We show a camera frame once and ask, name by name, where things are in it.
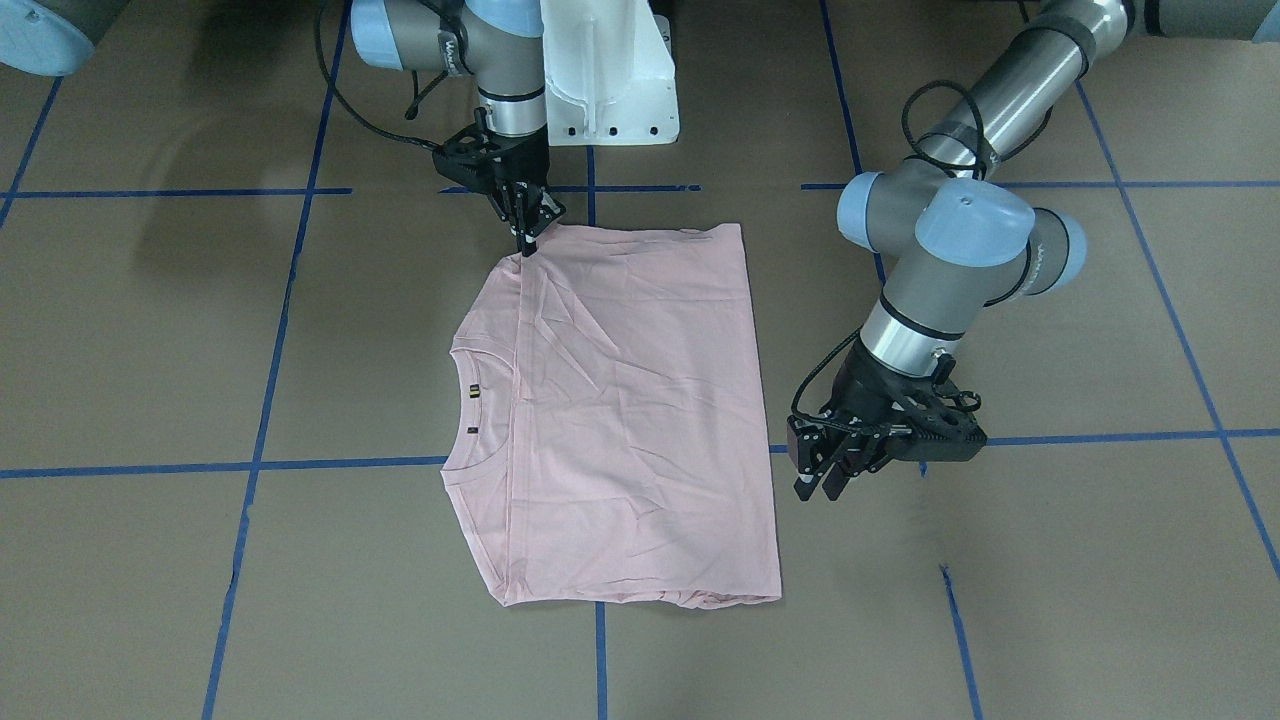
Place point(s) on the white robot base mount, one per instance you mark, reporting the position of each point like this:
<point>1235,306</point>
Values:
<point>611,75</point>

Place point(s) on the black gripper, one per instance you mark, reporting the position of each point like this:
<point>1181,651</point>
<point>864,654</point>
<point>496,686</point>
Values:
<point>868,390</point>
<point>525,168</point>

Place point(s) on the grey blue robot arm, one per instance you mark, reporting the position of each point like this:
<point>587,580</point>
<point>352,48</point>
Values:
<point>960,243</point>
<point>499,44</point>

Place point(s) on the pink Snoopy t-shirt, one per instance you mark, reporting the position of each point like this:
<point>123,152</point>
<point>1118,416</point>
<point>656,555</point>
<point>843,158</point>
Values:
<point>612,444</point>

